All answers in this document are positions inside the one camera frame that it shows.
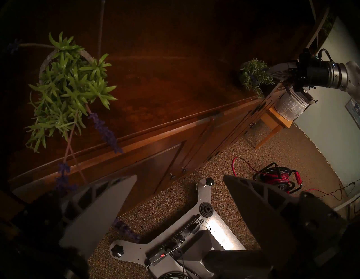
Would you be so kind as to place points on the left gripper gray right finger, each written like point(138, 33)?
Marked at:
point(281, 219)

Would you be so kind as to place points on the left gripper gray left finger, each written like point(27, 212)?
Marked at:
point(98, 211)

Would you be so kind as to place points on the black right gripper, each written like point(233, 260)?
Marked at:
point(312, 74)

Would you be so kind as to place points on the fake lavender plant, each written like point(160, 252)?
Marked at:
point(70, 84)
point(254, 76)

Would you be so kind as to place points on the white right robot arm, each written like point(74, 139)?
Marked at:
point(340, 76)

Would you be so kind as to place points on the clear plastic container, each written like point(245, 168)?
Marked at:
point(292, 105)

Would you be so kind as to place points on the black star knob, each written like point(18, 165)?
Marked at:
point(209, 181)
point(116, 250)

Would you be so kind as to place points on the small wooden side table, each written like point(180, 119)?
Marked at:
point(277, 118)

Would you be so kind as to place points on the wooden cabinet door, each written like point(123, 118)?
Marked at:
point(197, 146)
point(152, 168)

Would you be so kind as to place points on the black round rubber bumper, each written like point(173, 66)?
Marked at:
point(206, 209)

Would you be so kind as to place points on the black power strip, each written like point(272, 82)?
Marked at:
point(180, 236)

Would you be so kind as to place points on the gray robot column base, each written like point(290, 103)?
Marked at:
point(197, 253)

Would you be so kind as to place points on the dark wooden bookshelf cabinet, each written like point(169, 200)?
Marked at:
point(168, 70)

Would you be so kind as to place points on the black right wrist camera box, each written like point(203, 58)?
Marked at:
point(306, 56)

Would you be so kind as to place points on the gray robot base plate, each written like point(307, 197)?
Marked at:
point(219, 227)

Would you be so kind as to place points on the framed wall picture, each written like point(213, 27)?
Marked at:
point(354, 112)

